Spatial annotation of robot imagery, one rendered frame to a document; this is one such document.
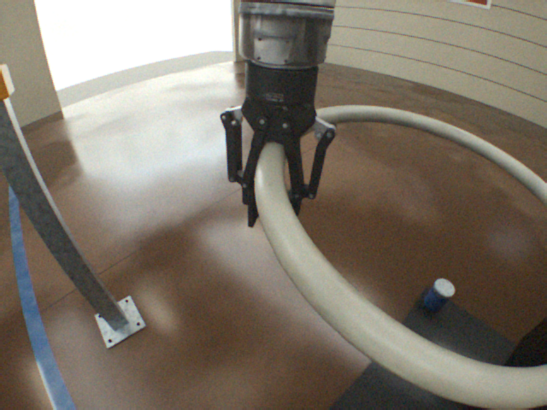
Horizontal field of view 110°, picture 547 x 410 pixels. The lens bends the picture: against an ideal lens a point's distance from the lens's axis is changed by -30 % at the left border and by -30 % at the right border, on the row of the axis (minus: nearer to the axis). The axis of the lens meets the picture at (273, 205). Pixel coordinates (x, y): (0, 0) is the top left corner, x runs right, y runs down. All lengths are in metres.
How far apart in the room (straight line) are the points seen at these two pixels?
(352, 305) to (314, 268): 0.04
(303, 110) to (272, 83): 0.05
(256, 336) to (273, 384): 0.21
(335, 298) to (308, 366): 0.96
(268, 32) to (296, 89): 0.06
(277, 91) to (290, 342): 1.02
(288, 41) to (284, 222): 0.15
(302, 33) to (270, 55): 0.03
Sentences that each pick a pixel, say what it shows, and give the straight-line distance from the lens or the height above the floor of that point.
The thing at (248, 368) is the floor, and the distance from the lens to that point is 1.12.
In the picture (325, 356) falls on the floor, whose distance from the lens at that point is 1.15.
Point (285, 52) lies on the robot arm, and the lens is 0.25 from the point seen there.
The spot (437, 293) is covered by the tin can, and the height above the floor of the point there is 0.13.
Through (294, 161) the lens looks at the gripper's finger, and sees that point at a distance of 0.32.
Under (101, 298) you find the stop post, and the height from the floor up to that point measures 0.23.
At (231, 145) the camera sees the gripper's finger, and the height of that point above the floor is 0.93.
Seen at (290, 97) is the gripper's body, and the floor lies 1.00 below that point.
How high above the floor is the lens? 1.07
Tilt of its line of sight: 38 degrees down
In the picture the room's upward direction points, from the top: straight up
